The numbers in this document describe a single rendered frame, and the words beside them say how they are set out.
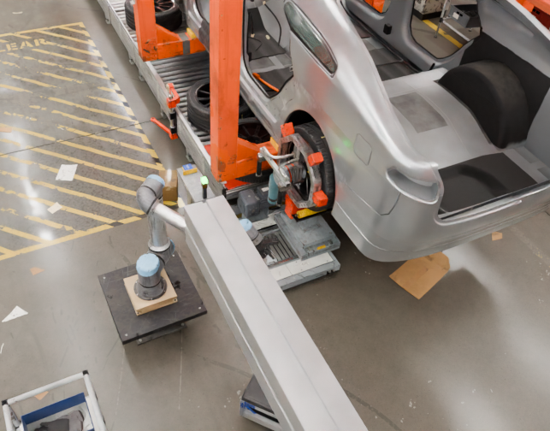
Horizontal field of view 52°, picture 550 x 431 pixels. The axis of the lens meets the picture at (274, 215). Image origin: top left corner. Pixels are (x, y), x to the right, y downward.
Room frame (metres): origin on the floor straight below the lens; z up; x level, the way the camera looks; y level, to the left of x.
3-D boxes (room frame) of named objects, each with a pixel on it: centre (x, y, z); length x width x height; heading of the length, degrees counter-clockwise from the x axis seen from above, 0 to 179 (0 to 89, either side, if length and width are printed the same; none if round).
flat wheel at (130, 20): (6.25, 1.69, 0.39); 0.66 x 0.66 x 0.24
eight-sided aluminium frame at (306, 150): (3.15, -0.14, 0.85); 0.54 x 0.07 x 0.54; 31
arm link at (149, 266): (2.33, 0.80, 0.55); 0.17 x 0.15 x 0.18; 167
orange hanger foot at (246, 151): (3.56, 0.16, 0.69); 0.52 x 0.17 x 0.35; 121
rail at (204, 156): (4.48, 1.07, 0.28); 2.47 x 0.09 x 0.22; 31
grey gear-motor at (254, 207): (3.36, 0.11, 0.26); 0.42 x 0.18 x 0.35; 121
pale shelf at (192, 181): (3.33, 0.67, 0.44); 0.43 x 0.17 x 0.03; 31
